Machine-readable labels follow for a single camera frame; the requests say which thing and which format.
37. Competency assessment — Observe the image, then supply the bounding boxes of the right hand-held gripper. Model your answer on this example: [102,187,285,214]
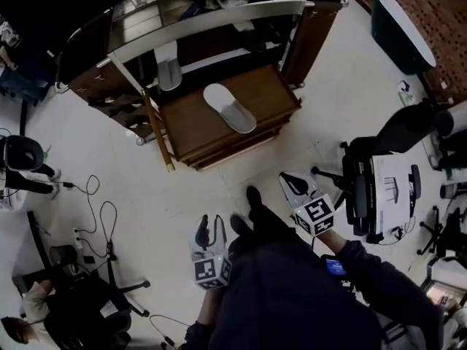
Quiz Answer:
[278,171,337,238]

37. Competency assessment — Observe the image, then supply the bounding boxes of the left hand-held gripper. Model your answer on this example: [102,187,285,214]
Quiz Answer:
[188,214,234,292]

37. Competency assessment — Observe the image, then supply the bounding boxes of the white grey-toed slipper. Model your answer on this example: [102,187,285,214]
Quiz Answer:
[153,40,183,92]
[203,83,258,135]

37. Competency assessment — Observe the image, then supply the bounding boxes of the brown wooden shoe rack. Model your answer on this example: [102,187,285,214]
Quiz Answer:
[158,63,304,171]

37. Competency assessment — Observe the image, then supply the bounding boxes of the brown wooden shelf cabinet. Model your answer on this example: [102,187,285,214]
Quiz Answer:
[54,0,350,149]

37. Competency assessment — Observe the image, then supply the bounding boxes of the person's left forearm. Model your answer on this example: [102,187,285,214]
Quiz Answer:
[196,286,229,334]

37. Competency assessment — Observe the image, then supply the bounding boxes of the person's right forearm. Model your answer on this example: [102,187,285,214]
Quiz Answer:
[320,227,406,295]

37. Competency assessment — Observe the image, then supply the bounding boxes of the person's dark trousers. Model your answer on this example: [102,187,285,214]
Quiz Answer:
[247,201,315,249]

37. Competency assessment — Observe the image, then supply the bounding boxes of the blue-screen device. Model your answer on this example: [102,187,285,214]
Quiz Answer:
[320,254,348,277]

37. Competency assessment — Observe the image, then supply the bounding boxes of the white cardboard box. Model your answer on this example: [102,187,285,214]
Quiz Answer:
[371,152,421,235]

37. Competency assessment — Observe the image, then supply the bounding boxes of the person's dark jacket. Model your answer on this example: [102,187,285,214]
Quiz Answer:
[184,237,445,350]

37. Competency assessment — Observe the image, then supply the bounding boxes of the wooden pole with brass tip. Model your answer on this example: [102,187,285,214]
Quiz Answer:
[141,88,177,174]

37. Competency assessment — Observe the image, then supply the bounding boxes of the black swivel office chair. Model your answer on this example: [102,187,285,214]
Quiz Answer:
[45,244,152,350]

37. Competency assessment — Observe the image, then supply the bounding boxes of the black star-base chair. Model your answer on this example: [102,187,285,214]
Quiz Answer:
[417,205,467,259]

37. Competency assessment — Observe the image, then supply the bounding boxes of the dark green white-rimmed tub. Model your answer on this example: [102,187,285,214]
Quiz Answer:
[371,0,438,76]

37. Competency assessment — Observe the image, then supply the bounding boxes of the dark blue crate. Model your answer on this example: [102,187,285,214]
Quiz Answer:
[0,59,53,104]

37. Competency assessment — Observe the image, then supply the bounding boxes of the thin black cable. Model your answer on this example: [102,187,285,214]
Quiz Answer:
[148,314,191,346]

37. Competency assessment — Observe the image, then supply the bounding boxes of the black floor cable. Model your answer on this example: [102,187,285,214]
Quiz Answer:
[62,174,119,262]

